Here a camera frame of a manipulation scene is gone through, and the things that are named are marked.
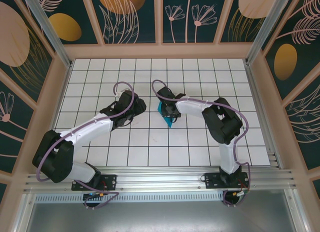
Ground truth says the aluminium mounting rail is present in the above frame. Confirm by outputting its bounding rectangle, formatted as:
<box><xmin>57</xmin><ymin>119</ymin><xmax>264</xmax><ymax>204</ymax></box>
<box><xmin>23</xmin><ymin>166</ymin><xmax>300</xmax><ymax>193</ymax></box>

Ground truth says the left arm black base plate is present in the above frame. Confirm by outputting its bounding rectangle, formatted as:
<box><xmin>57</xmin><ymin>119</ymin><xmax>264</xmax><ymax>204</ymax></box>
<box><xmin>71</xmin><ymin>174</ymin><xmax>118</xmax><ymax>192</ymax></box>

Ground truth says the blue paper sheet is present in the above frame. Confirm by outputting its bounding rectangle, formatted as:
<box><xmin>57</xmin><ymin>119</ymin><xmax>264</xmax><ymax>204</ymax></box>
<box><xmin>156</xmin><ymin>102</ymin><xmax>179</xmax><ymax>129</ymax></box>

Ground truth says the aluminium frame post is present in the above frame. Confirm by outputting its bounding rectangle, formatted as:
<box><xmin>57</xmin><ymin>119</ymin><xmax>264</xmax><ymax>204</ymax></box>
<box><xmin>244</xmin><ymin>0</ymin><xmax>293</xmax><ymax>67</ymax></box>
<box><xmin>19</xmin><ymin>0</ymin><xmax>74</xmax><ymax>69</ymax></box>

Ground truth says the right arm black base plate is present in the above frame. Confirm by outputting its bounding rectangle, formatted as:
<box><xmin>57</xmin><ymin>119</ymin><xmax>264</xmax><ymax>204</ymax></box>
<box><xmin>204</xmin><ymin>172</ymin><xmax>250</xmax><ymax>190</ymax></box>

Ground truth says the aluminium side rail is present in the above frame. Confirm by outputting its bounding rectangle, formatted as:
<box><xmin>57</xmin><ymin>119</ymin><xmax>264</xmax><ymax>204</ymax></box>
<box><xmin>244</xmin><ymin>63</ymin><xmax>282</xmax><ymax>169</ymax></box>

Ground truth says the small black circuit board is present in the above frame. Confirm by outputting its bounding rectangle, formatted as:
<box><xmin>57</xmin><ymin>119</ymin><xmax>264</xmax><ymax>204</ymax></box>
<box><xmin>83</xmin><ymin>191</ymin><xmax>107</xmax><ymax>200</ymax></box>

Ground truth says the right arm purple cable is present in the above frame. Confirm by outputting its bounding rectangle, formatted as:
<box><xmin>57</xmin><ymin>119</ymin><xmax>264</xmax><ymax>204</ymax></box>
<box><xmin>151</xmin><ymin>79</ymin><xmax>251</xmax><ymax>208</ymax></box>

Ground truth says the grey metal sheet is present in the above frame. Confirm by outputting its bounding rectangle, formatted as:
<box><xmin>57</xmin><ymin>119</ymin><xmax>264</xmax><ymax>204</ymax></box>
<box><xmin>24</xmin><ymin>201</ymin><xmax>298</xmax><ymax>232</ymax></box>

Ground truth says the grey slotted cable duct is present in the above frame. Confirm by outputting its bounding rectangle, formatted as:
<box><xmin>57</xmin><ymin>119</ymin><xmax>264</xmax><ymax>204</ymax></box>
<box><xmin>34</xmin><ymin>193</ymin><xmax>226</xmax><ymax>203</ymax></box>

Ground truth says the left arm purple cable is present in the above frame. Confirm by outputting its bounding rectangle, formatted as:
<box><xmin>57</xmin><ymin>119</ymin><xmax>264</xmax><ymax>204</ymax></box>
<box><xmin>36</xmin><ymin>81</ymin><xmax>120</xmax><ymax>210</ymax></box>

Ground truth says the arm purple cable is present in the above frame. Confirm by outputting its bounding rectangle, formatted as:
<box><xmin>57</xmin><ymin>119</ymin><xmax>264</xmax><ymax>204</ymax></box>
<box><xmin>36</xmin><ymin>81</ymin><xmax>120</xmax><ymax>210</ymax></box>
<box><xmin>151</xmin><ymin>79</ymin><xmax>251</xmax><ymax>208</ymax></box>

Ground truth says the small green circuit board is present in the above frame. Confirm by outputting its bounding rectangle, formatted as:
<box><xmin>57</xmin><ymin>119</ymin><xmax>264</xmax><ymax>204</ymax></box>
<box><xmin>231</xmin><ymin>190</ymin><xmax>251</xmax><ymax>199</ymax></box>

